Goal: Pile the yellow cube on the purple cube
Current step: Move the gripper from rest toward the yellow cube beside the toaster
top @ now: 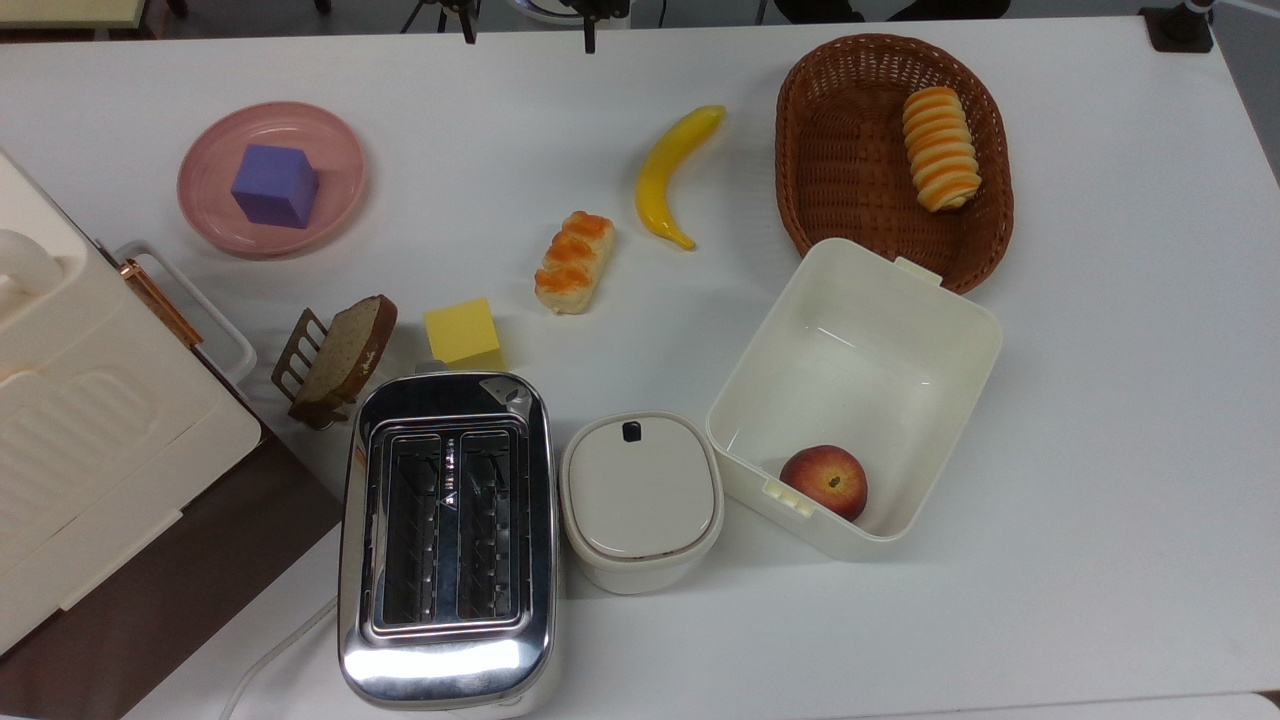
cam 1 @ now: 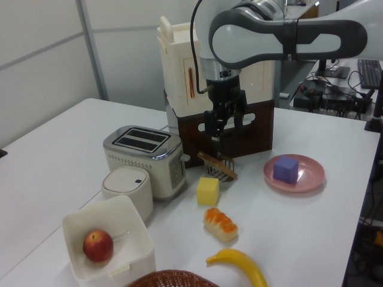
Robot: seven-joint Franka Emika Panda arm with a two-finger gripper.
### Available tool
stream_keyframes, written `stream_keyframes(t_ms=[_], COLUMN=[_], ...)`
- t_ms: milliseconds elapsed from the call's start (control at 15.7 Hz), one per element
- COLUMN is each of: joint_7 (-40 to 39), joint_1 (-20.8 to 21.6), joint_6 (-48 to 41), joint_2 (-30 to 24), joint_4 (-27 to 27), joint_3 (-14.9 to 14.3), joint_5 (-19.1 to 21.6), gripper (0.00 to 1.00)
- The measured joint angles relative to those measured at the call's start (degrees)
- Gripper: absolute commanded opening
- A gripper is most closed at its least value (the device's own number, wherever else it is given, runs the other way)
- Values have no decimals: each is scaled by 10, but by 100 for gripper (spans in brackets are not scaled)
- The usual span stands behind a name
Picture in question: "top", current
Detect yellow cube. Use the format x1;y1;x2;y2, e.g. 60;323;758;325
423;297;506;371

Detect purple cube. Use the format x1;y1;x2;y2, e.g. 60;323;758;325
230;144;321;230

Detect black tripod legs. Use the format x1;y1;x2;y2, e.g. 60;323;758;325
400;0;481;46

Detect yellow banana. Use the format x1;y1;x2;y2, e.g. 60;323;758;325
635;104;728;251

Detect black stand base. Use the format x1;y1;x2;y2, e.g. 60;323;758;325
775;0;1011;23

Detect orange glazed bread loaf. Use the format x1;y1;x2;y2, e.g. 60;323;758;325
534;210;616;316

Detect pink plate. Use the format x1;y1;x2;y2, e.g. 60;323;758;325
177;101;368;258

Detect brown wicker basket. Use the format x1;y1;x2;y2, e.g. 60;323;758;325
775;33;1015;296

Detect striped spiral bread roll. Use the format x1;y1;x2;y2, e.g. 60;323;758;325
902;86;983;213

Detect cream plastic open box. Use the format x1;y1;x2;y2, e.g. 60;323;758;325
706;237;1004;561

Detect brown bread slice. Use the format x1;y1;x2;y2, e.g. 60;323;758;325
290;294;398;421

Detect brown metal toast rack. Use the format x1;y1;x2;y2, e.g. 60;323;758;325
271;308;361;431

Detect cream lidded pot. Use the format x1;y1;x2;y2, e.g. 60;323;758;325
559;411;725;596

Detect red peach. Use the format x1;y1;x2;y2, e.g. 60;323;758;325
779;445;869;523

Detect pale yellow side table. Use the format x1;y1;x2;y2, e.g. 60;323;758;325
0;0;146;31

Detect cream bread box appliance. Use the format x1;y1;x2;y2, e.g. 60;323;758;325
0;150;263;656

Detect chrome two-slot toaster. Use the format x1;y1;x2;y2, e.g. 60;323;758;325
337;372;561;716

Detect copper handle bar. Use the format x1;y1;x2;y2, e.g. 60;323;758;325
120;258;206;349

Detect white toaster power cable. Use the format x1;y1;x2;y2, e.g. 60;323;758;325
218;597;341;720

